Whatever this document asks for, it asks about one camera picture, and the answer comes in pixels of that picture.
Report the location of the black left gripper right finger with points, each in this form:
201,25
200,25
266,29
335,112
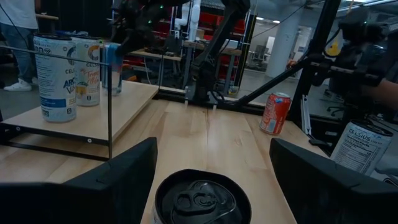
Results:
335,199

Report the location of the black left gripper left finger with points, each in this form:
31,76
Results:
77,202

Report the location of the blue silver Red Bull can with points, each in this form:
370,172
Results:
113,71

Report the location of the white Celsius Tropical Vibe can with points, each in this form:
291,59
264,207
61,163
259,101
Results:
360,149
88,74

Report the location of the white Celsius Arctic Vibe can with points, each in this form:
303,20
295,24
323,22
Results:
202,202
56,81

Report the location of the orange-red Fanta can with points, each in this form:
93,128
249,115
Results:
275,113

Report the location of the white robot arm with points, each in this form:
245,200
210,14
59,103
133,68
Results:
191,18

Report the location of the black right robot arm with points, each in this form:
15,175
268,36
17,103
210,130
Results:
217,40

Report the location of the person's forearm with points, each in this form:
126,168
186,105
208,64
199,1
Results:
384,91

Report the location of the wooden workbench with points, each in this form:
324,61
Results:
161,56

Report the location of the red storage rack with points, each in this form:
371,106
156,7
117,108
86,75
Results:
208,20

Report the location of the black office chair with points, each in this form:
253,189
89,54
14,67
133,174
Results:
335,109

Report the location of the person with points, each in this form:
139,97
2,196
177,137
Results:
18,18

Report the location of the black device on stand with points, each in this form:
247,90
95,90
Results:
357,62

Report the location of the white round building column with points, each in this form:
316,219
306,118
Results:
284,46

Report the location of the yellow floor sign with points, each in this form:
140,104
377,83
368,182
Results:
334,49

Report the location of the wooden shelf with black frame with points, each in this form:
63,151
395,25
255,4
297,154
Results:
130,102

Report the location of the black aluminium rig frame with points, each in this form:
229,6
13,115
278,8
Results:
273,83

